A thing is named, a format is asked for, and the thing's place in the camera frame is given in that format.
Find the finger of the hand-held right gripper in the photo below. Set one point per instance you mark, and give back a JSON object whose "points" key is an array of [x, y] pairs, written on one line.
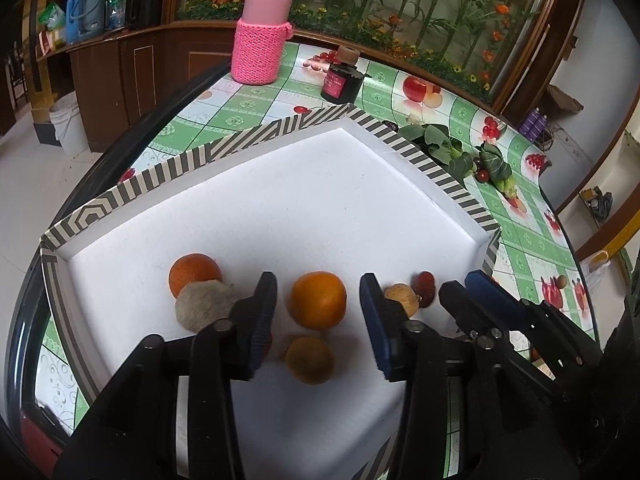
{"points": [[465, 310], [487, 287]]}

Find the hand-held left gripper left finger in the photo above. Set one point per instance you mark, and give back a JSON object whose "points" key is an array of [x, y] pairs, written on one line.
{"points": [[260, 330]]}

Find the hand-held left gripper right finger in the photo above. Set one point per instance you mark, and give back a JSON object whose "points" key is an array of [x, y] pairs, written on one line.
{"points": [[375, 320]]}

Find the small tan round fruit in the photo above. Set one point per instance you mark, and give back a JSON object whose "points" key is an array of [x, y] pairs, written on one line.
{"points": [[401, 298]]}

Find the orange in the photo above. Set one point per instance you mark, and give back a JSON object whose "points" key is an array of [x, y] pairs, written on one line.
{"points": [[319, 300], [192, 270]]}

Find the striped cardboard box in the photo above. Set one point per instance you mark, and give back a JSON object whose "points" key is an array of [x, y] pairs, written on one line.
{"points": [[300, 200]]}

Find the small red fruit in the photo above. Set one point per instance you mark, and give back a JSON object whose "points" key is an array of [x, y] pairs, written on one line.
{"points": [[425, 282]]}

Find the yellow-brown round fruit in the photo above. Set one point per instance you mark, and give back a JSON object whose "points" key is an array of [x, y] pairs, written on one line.
{"points": [[310, 360]]}

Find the fuzzy grey-brown fruit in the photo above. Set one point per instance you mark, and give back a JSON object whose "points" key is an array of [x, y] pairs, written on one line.
{"points": [[205, 307]]}

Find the small brown round fruit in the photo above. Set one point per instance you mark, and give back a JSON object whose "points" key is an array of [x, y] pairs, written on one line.
{"points": [[562, 282]]}

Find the dark red plum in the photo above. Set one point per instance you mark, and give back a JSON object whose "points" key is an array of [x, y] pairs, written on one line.
{"points": [[482, 175]]}

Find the white plastic bag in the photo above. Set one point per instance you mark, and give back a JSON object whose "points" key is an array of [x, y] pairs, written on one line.
{"points": [[600, 272]]}

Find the pale green leafy cabbage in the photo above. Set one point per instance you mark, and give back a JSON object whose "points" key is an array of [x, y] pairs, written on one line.
{"points": [[497, 167]]}

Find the black and yellow tool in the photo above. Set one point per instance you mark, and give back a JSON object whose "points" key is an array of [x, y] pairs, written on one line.
{"points": [[599, 201]]}

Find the bok choy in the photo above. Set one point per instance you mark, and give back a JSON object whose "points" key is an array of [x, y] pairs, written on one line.
{"points": [[435, 142]]}

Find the purple spray can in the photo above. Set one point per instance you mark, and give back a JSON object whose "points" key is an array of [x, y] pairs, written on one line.
{"points": [[528, 122], [540, 126]]}

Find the dark ink bottle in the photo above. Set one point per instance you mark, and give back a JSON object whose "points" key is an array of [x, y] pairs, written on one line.
{"points": [[340, 82]]}

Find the white plastic bucket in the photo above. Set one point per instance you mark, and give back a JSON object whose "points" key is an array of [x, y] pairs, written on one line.
{"points": [[70, 127]]}

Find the long wooden cabinet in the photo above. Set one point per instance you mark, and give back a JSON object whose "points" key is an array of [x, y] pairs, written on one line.
{"points": [[150, 75]]}

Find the pink bottle with knitted sleeve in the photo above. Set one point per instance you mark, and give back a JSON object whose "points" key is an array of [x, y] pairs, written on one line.
{"points": [[260, 40]]}

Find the glass flower display cabinet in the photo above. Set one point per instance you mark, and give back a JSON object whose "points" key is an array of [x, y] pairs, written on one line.
{"points": [[400, 10]]}

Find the black kettle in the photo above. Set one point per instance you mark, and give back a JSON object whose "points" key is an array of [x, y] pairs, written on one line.
{"points": [[145, 5]]}

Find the clear water bottle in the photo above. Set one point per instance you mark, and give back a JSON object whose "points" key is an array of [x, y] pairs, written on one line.
{"points": [[116, 2]]}

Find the blue thermos jug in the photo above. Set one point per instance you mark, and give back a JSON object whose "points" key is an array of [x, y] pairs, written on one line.
{"points": [[84, 10]]}

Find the green packet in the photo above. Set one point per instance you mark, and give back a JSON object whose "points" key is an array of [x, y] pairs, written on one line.
{"points": [[53, 16]]}

